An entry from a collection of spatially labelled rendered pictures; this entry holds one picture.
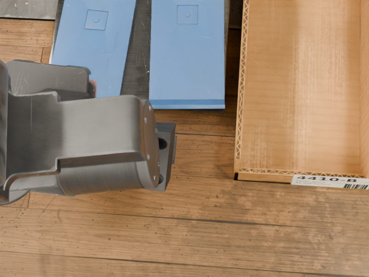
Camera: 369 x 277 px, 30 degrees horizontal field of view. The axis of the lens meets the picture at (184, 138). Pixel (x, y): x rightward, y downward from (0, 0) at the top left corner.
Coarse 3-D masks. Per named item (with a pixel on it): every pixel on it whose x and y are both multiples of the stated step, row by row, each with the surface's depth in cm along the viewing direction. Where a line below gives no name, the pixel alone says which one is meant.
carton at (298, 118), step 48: (288, 0) 68; (336, 0) 68; (288, 48) 67; (336, 48) 67; (240, 96) 59; (288, 96) 65; (336, 96) 65; (240, 144) 57; (288, 144) 64; (336, 144) 64
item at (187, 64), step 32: (160, 0) 67; (192, 0) 67; (160, 32) 66; (192, 32) 66; (160, 64) 65; (192, 64) 65; (224, 64) 65; (160, 96) 64; (192, 96) 64; (224, 96) 64
